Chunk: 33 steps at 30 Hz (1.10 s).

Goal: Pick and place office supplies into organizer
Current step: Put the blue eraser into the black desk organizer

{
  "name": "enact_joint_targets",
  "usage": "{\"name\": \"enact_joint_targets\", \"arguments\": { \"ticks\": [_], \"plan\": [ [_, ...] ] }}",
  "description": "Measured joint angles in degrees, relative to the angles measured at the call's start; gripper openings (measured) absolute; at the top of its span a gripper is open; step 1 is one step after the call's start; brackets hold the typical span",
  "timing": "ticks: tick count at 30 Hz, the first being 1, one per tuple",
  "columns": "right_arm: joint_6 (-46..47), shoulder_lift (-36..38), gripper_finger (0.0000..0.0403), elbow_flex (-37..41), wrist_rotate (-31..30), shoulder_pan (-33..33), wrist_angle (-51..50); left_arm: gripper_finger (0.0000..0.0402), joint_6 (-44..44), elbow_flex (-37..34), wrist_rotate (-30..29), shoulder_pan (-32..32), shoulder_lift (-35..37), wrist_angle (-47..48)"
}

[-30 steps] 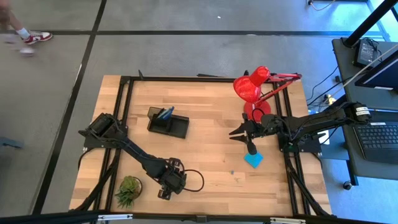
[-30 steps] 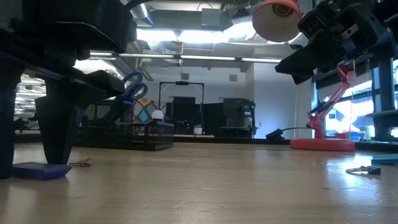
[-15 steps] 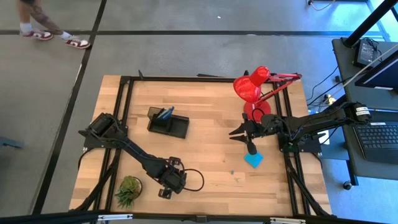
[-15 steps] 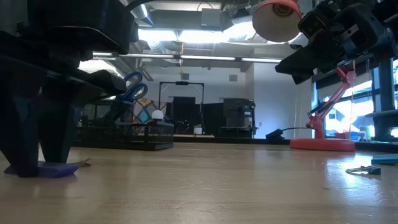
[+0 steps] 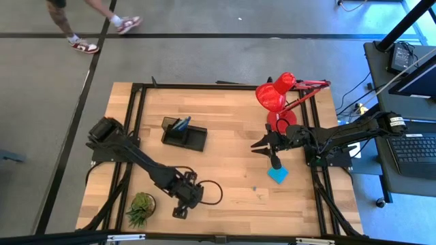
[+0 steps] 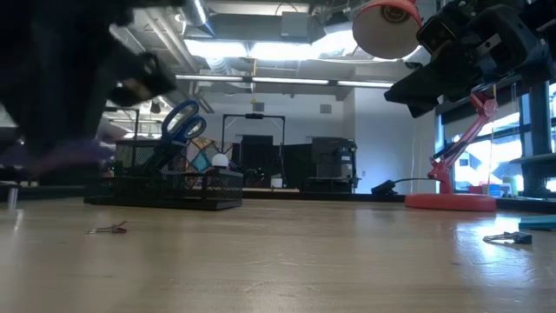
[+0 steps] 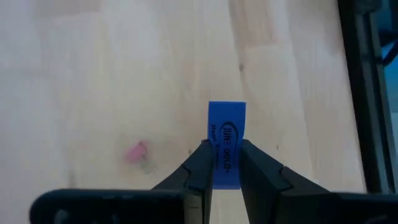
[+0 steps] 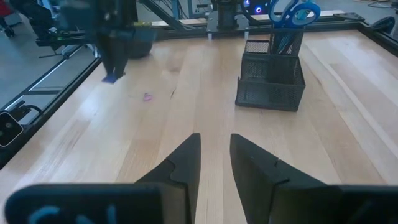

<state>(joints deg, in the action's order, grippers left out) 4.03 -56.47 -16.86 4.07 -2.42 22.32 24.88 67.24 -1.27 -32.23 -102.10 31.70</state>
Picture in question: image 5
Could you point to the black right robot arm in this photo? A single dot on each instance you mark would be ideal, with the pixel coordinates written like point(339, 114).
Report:
point(354, 131)

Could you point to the black caster wheel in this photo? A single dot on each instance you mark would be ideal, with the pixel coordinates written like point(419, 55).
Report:
point(380, 203)

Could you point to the grey chair leg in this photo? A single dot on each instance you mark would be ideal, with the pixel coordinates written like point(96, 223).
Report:
point(10, 156)

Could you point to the black desk monitor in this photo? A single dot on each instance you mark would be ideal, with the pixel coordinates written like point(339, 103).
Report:
point(419, 81)

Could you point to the silver frame bracket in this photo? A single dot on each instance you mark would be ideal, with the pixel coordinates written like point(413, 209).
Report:
point(315, 241)
point(126, 237)

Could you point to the dark grey side desk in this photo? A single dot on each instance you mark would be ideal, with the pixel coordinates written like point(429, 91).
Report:
point(408, 187)
point(378, 85)

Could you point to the black mesh desk organizer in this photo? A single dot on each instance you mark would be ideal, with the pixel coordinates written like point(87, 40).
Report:
point(194, 139)

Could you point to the person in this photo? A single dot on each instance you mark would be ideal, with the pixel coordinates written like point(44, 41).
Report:
point(59, 17)

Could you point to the black vertical post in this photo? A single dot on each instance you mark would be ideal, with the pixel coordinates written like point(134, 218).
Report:
point(405, 24)

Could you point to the red white sneaker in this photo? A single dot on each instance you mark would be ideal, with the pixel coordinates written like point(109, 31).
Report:
point(129, 24)
point(85, 47)

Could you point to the black power adapter box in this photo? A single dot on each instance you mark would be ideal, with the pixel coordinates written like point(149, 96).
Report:
point(401, 58)

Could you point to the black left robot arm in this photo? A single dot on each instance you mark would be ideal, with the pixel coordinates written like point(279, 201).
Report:
point(136, 156)

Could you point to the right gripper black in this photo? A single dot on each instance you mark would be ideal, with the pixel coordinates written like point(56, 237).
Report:
point(289, 139)

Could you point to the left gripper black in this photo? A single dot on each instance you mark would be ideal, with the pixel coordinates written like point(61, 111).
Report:
point(189, 194)

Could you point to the teal sticky note pad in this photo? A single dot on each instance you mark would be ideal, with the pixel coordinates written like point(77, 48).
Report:
point(279, 176)

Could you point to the black aluminium table frame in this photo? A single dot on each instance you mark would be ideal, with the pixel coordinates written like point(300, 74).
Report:
point(221, 87)

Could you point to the red desk lamp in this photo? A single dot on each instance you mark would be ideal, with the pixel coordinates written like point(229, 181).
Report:
point(272, 97)

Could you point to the potted green succulent plant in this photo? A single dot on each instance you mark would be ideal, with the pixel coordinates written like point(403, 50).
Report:
point(141, 207)

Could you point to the black computer keyboard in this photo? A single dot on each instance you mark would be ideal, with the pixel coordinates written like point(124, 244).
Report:
point(413, 153)

